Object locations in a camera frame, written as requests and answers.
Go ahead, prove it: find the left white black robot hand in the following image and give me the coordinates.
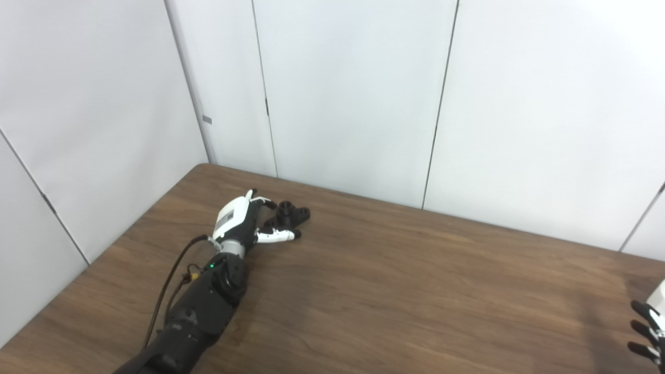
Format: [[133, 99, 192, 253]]
[[213, 189, 302, 245]]

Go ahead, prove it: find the black flanged holder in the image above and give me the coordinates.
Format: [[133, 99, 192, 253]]
[[262, 202, 311, 229]]

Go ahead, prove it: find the left arm yellow plug wire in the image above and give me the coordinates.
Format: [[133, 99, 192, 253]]
[[178, 263, 203, 287]]

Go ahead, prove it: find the round white plastic piece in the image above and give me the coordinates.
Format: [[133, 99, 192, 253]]
[[647, 279, 665, 317]]

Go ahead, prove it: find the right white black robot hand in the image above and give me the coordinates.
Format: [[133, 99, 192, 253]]
[[628, 300, 665, 367]]

